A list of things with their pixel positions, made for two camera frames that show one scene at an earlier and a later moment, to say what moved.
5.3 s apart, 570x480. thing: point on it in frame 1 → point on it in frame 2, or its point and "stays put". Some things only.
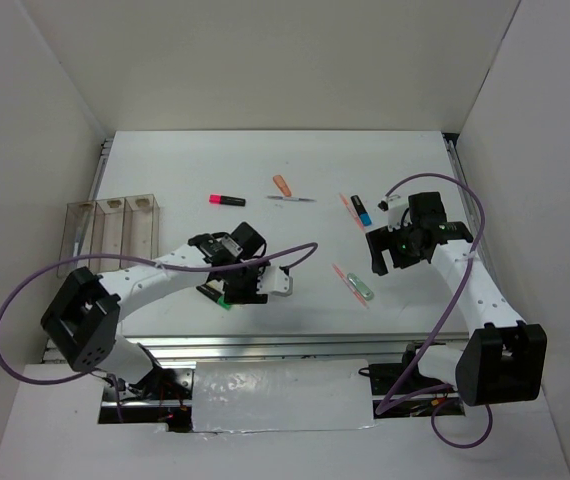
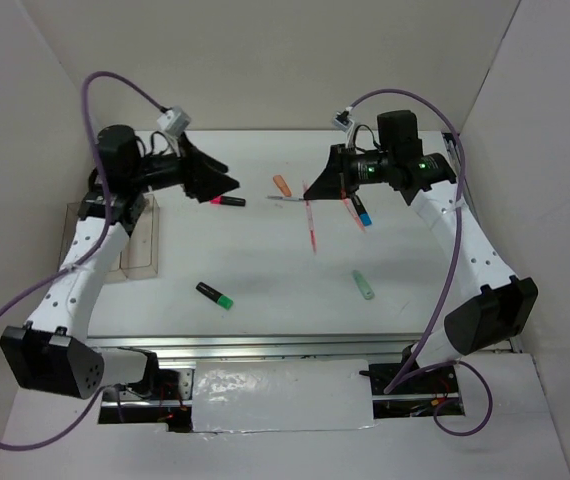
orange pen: (349, 285) → (310, 225)
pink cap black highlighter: (219, 199) stays put
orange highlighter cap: (282, 185) stays put
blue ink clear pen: (292, 198) stays put
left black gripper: (247, 296) → (202, 177)
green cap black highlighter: (214, 296) stays put
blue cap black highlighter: (363, 213) stays put
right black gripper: (381, 239) → (336, 178)
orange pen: (352, 212) stays put
